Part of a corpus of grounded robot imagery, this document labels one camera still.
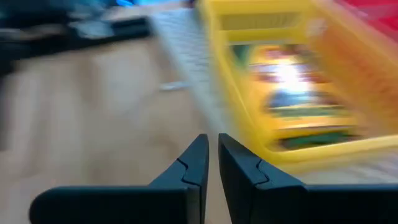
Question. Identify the yellow green crayon box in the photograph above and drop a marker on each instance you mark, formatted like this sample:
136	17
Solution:
311	140
289	77

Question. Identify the yellow plastic basket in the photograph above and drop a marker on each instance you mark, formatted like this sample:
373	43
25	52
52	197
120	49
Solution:
236	93

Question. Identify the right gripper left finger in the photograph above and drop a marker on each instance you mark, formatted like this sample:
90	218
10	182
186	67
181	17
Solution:
124	205

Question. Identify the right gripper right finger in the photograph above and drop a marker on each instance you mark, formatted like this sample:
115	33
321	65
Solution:
311	205

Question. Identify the red plastic basket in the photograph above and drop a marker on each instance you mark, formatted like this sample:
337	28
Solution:
373	12

